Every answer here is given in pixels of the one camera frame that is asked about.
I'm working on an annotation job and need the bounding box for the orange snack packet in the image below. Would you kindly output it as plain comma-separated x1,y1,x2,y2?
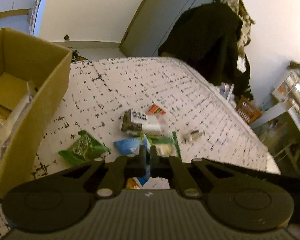
126,178,142,190

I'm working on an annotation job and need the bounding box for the blue green snack packet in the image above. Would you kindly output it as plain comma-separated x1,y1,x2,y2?
114,135,151,186

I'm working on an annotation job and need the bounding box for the green cream snack pack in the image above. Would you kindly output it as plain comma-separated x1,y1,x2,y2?
147,132,182,160

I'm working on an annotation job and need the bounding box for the small clear snack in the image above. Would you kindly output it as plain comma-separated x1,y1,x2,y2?
183,130,205,144

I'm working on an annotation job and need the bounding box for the black white snack box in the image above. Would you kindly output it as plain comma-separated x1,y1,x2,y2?
121,108,167,136

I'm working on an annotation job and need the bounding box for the red snack packet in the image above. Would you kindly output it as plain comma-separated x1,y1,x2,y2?
147,104,166,115

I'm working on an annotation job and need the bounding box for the orange plastic basket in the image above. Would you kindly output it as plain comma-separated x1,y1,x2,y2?
235,96,262,125

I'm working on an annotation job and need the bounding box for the white shelf unit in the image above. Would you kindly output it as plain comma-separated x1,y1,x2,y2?
250,69,300,177

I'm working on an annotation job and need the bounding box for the black coat pile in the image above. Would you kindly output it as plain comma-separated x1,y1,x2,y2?
158,3,254,100

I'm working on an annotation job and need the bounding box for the clear purple snack bag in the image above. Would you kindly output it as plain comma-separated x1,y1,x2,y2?
0,81,38,163

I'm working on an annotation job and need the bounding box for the checkered beige garment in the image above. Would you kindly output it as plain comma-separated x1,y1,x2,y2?
227,0,255,58

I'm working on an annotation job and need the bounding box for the brown cardboard box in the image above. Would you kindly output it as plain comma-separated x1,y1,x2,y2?
0,28,72,198

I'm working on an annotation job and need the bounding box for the grey room door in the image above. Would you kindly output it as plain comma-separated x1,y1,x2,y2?
120,0,228,57

